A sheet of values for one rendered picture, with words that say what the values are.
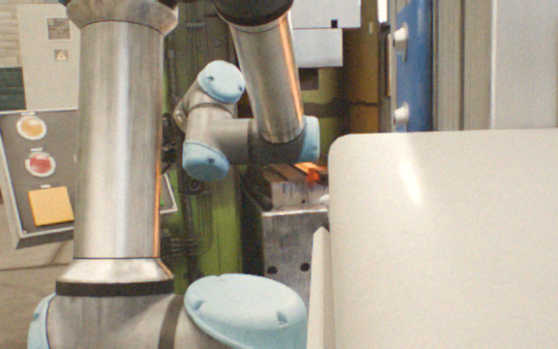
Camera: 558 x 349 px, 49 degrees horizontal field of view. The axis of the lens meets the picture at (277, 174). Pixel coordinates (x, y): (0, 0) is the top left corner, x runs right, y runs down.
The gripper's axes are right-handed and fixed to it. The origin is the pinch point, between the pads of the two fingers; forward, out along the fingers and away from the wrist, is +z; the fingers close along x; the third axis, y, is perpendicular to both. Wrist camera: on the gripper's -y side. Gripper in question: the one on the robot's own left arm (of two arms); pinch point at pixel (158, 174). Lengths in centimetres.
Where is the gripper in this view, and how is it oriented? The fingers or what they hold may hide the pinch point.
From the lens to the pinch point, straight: 129.2
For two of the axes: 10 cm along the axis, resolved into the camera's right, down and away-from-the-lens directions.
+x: -8.1, 1.2, -5.7
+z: -4.9, 4.0, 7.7
